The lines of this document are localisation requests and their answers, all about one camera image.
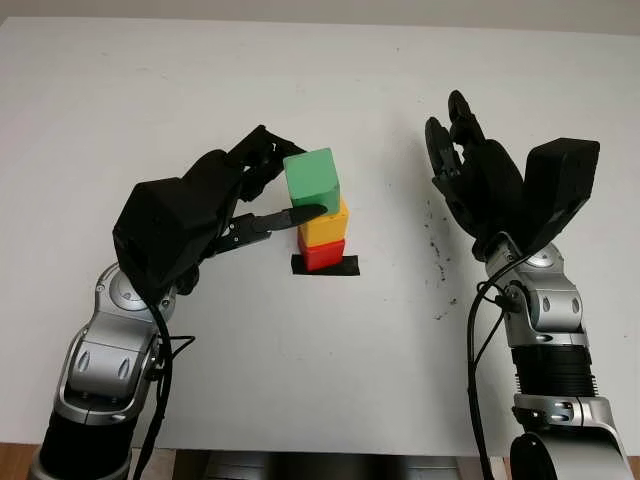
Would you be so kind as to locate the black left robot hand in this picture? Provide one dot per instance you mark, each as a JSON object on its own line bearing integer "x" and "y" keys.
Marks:
{"x": 220, "y": 170}

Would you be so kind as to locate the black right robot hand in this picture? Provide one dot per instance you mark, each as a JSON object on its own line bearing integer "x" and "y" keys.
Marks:
{"x": 490, "y": 185}

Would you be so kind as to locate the green cube block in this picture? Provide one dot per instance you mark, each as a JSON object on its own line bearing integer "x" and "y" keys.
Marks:
{"x": 312, "y": 180}

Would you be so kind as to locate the yellow cube block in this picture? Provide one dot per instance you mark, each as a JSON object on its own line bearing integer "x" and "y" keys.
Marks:
{"x": 325, "y": 227}

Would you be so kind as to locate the red cube block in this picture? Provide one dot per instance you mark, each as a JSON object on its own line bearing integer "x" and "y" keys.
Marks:
{"x": 325, "y": 255}

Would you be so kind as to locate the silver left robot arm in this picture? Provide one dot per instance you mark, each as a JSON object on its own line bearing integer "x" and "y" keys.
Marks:
{"x": 110, "y": 350}

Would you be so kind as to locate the black tape strip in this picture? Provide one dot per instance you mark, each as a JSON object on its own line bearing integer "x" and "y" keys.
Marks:
{"x": 352, "y": 267}

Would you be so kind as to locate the dark robot torso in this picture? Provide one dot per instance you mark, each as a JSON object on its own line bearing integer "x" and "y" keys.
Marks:
{"x": 320, "y": 470}

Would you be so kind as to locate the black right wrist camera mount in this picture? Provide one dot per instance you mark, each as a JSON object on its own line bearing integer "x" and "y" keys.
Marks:
{"x": 560, "y": 185}

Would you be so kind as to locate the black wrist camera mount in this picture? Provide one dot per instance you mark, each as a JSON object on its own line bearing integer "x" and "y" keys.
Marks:
{"x": 160, "y": 230}
{"x": 560, "y": 185}

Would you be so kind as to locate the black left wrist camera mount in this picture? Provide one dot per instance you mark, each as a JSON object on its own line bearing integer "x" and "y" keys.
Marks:
{"x": 160, "y": 230}

